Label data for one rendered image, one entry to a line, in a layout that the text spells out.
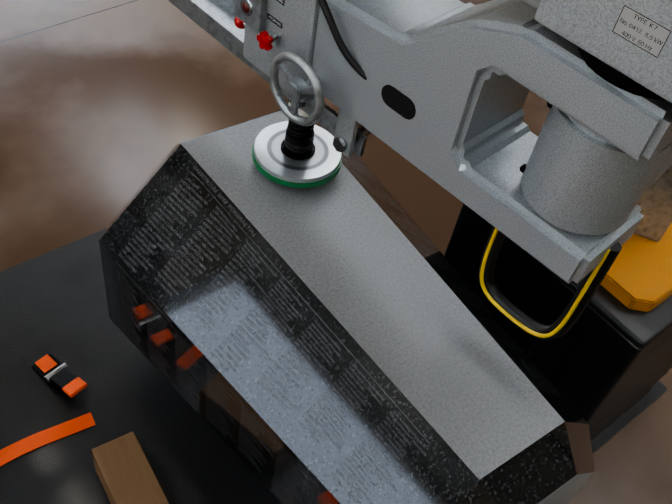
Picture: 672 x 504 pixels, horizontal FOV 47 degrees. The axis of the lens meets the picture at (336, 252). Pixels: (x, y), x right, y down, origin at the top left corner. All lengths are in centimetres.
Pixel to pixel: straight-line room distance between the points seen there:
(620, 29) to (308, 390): 95
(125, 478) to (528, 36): 153
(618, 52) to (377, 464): 90
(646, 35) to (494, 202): 43
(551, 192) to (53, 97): 254
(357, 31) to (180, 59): 228
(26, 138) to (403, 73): 214
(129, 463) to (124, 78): 187
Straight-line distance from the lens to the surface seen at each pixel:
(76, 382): 245
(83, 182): 309
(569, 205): 130
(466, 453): 154
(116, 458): 224
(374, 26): 143
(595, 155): 123
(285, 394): 169
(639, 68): 111
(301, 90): 153
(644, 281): 203
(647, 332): 198
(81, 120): 336
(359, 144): 162
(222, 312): 180
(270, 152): 189
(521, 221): 136
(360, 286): 170
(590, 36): 113
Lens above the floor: 212
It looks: 48 degrees down
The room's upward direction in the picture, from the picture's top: 12 degrees clockwise
